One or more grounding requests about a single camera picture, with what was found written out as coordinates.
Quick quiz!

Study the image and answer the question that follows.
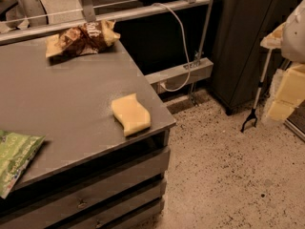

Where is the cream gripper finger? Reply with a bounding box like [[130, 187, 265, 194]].
[[267, 64, 305, 121], [260, 23, 284, 50]]

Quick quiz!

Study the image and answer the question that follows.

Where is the brown chip bag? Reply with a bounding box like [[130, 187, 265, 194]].
[[46, 20, 120, 58]]

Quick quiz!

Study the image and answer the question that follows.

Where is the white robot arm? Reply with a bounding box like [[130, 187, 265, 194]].
[[260, 0, 305, 122]]

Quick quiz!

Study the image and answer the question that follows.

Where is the yellow sponge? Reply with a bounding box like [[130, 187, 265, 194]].
[[111, 94, 151, 136]]

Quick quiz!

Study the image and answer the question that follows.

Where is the green chip bag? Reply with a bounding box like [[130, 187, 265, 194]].
[[0, 130, 45, 199]]

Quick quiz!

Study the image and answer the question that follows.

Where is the dark grey cabinet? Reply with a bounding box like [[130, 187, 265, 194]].
[[211, 0, 302, 115]]

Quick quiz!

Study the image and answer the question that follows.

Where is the black reacher grabber tool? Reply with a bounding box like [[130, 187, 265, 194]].
[[240, 49, 273, 133]]

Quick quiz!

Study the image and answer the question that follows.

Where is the grey drawer unit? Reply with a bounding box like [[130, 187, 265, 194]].
[[0, 129, 172, 229]]

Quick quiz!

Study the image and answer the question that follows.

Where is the grey metal rail frame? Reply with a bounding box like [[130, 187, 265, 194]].
[[0, 0, 214, 103]]

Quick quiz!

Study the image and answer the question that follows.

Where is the white cable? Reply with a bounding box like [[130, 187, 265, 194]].
[[151, 2, 192, 93]]

